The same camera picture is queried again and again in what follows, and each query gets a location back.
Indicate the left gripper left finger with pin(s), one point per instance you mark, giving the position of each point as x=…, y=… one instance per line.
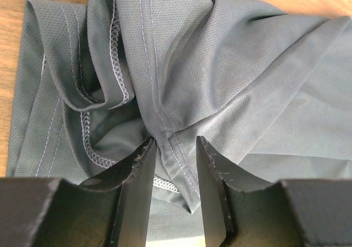
x=109, y=209

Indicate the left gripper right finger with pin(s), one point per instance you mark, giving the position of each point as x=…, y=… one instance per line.
x=241, y=209

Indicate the grey t shirt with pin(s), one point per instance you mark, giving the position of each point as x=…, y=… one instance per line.
x=269, y=90

